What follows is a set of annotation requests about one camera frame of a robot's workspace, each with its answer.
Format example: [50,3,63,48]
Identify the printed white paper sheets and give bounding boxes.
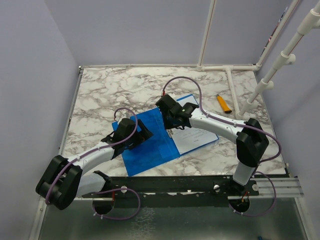
[171,127,219,155]

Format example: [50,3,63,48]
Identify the blue plastic folder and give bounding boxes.
[111,94,220,178]

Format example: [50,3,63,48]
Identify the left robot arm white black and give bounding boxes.
[35,118,154,210]

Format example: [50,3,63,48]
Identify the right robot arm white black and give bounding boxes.
[155,94,269,196]

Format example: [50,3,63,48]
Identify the metal folder clip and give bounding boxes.
[166,129,173,138]

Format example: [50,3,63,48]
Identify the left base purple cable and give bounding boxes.
[92,187,141,221]

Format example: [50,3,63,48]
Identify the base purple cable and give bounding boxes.
[92,187,141,221]
[232,171,277,217]

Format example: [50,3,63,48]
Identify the black mounting rail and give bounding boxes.
[83,175,259,208]

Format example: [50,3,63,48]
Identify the white PVC pipe frame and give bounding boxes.
[81,0,299,119]

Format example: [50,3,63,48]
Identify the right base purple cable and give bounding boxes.
[232,171,277,217]

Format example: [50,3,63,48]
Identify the white PVC camera pole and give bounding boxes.
[236,1,320,120]

